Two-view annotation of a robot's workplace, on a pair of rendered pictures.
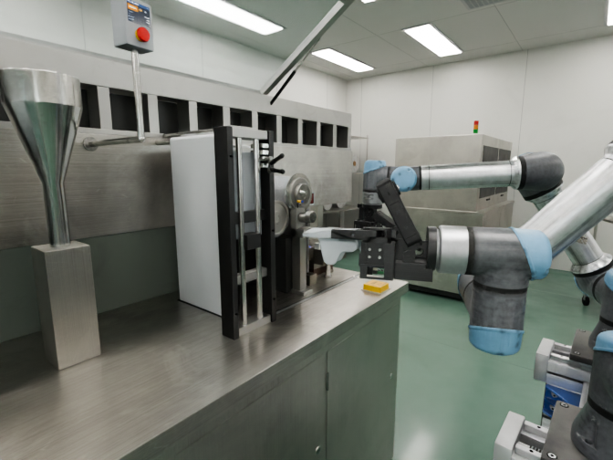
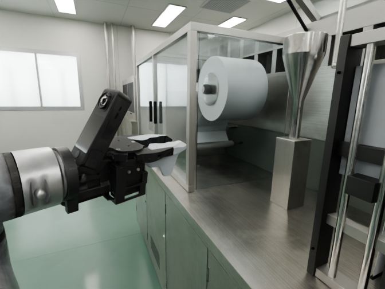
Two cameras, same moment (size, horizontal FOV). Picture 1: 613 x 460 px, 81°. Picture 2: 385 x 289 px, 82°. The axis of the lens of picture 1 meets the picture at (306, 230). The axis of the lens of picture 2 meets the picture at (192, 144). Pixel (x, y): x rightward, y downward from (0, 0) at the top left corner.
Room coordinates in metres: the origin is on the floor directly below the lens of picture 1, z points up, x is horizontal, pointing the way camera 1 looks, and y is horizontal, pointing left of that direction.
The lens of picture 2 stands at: (0.84, -0.36, 1.32)
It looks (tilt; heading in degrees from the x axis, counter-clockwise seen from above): 12 degrees down; 118
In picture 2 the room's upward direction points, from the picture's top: 1 degrees clockwise
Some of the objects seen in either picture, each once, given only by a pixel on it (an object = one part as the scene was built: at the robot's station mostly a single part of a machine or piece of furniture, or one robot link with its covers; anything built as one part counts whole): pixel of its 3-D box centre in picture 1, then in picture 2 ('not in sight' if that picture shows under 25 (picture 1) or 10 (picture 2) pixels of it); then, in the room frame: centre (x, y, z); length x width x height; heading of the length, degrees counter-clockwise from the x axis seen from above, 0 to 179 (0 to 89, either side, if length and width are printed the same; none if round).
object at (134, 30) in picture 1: (134, 25); not in sight; (0.88, 0.39, 1.66); 0.07 x 0.07 x 0.10; 59
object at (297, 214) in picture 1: (302, 251); not in sight; (1.24, 0.02, 1.05); 0.06 x 0.05 x 0.31; 52
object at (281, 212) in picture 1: (251, 215); not in sight; (1.28, 0.20, 1.18); 0.26 x 0.12 x 0.12; 52
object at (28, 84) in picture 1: (42, 91); (303, 46); (0.80, 0.56, 1.50); 0.14 x 0.14 x 0.06
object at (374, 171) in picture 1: (375, 176); not in sight; (1.29, -0.24, 1.31); 0.09 x 0.08 x 0.11; 75
